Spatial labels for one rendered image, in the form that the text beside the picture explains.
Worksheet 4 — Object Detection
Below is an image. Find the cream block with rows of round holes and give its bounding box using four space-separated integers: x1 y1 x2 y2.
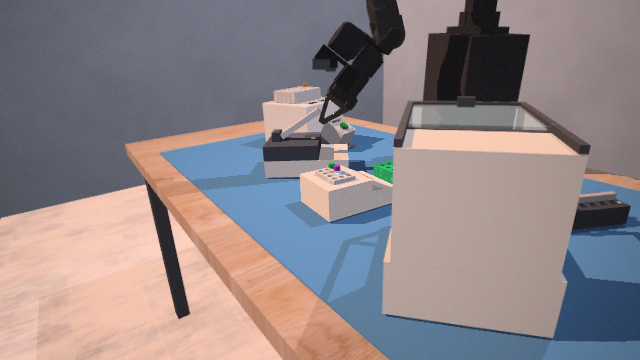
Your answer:
263 87 356 149

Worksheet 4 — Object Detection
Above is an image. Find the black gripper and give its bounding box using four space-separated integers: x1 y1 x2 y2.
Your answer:
319 71 370 125

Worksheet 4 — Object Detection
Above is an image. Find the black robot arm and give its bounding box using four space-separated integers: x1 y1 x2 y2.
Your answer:
312 0 510 92

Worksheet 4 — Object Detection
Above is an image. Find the green tube rack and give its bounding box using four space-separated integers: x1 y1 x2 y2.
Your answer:
374 160 393 184

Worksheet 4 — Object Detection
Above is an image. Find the blue bench mat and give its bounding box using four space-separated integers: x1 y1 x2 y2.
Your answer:
159 133 640 360

